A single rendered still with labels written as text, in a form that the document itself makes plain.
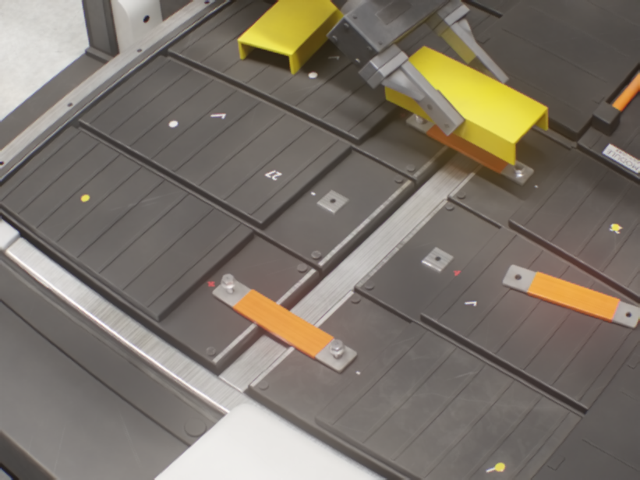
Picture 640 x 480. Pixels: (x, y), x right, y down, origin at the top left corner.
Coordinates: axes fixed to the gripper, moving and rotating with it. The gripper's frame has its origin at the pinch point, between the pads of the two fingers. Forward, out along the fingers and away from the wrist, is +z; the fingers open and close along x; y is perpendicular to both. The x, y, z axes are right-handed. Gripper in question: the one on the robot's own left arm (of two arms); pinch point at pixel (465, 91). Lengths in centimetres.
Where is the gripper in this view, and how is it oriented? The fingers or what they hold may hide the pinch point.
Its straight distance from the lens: 138.1
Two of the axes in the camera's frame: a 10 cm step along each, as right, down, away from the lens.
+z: 6.7, 7.4, 0.1
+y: -3.5, 3.1, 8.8
